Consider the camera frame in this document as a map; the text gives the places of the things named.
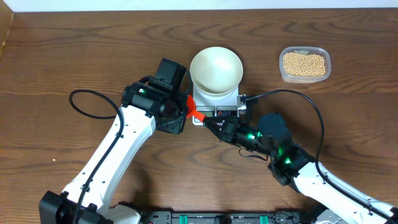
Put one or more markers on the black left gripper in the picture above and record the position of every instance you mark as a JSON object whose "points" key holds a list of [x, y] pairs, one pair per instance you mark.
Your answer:
{"points": [[177, 124]]}

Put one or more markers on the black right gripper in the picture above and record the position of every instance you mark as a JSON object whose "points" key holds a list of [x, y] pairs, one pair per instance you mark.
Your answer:
{"points": [[229, 129]]}

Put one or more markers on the red plastic measuring scoop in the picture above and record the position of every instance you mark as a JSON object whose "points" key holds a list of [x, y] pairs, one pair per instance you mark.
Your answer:
{"points": [[192, 110]]}

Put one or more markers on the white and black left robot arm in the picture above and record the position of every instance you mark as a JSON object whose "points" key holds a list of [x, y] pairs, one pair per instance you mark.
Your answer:
{"points": [[150, 104]]}

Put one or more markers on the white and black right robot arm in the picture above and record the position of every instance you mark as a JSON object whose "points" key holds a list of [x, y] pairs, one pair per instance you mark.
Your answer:
{"points": [[291, 165]]}

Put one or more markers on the white digital kitchen scale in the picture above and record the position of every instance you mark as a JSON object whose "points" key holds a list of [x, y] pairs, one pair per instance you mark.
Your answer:
{"points": [[216, 105]]}

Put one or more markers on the white ceramic bowl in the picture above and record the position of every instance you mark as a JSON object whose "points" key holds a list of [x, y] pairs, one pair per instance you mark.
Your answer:
{"points": [[216, 70]]}

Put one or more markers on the clear plastic container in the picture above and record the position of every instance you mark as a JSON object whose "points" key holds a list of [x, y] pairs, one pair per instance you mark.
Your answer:
{"points": [[306, 51]]}

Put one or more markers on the yellow soybeans in container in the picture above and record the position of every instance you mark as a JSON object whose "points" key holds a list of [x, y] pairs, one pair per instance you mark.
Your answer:
{"points": [[296, 64]]}

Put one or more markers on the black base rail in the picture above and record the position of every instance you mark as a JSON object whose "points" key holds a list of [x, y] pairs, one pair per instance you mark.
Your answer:
{"points": [[167, 217]]}

